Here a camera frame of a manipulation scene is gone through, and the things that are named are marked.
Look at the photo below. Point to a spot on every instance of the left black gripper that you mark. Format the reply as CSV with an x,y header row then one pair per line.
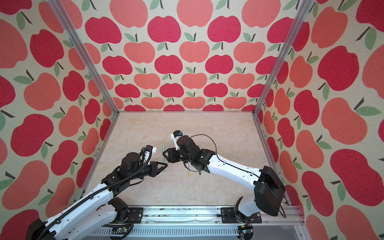
x,y
154,170

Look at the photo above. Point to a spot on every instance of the right aluminium corner post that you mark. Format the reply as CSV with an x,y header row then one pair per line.
x,y
303,10

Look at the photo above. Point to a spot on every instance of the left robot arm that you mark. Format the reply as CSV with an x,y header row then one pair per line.
x,y
101,207

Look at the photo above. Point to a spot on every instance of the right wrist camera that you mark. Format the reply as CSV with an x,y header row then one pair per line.
x,y
175,136

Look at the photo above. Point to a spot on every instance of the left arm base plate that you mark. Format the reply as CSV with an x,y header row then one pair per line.
x,y
136,214

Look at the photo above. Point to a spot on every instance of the left aluminium corner post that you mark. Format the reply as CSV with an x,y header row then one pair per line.
x,y
71,31

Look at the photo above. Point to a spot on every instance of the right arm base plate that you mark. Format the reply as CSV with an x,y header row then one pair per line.
x,y
230,216

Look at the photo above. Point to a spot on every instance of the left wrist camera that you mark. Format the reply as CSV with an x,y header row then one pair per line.
x,y
147,153

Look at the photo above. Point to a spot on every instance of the aluminium front rail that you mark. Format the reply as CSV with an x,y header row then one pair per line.
x,y
199,222

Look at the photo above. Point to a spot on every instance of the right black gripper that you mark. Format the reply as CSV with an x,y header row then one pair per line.
x,y
170,158

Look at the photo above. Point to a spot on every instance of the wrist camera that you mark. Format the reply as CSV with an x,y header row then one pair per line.
x,y
175,136
147,153

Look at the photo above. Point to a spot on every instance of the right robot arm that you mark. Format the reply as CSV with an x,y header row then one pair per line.
x,y
268,191

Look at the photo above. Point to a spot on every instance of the aluminium corner post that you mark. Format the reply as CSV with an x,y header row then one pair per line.
x,y
303,10
71,31

